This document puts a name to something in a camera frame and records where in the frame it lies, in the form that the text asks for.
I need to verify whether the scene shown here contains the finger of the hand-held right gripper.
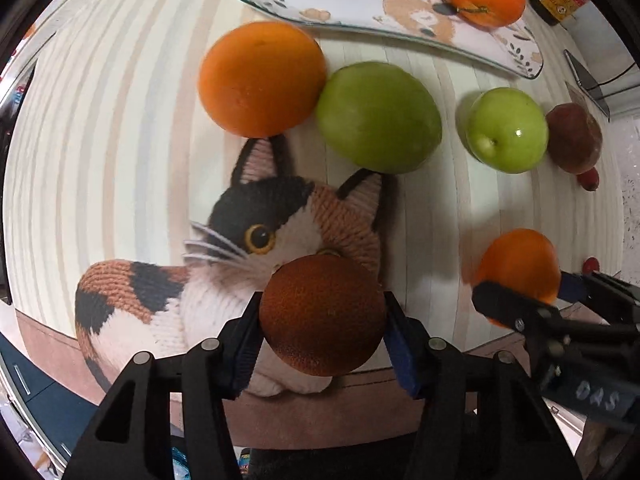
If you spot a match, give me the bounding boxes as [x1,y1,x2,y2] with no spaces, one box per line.
[557,270,640,317]
[471,280,640,361]

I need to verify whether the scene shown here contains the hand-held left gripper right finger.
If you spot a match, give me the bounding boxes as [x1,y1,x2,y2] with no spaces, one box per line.
[383,290,582,480]

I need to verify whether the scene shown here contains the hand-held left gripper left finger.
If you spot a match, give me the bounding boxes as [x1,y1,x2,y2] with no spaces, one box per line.
[62,291,265,480]

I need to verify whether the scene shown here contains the small bright orange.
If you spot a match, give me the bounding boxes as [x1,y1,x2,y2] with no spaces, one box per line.
[472,228,562,328]

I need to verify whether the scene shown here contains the dark rough-skinned orange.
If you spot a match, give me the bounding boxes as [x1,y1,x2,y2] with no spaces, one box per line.
[258,254,387,377]

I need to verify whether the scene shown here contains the floral glass plate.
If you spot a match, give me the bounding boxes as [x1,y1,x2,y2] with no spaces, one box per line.
[229,0,544,81]

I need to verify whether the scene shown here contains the dark red round fruit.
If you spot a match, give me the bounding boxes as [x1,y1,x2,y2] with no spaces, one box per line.
[545,102,604,175]

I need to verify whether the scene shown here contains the small green apple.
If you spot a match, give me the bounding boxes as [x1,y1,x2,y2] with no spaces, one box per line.
[466,87,550,175]

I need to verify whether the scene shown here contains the dark blue cabinet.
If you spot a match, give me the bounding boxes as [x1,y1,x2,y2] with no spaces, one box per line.
[0,332,101,480]

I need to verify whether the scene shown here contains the large green apple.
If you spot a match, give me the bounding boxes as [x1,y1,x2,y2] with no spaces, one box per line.
[315,61,443,175]

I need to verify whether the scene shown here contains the striped cat print mat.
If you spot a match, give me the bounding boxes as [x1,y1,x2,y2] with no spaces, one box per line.
[2,0,628,453]

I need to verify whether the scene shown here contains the large orange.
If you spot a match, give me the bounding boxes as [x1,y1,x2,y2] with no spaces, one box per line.
[198,21,328,139]

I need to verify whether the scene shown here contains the black cable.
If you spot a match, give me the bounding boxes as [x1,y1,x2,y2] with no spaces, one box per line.
[586,62,637,91]

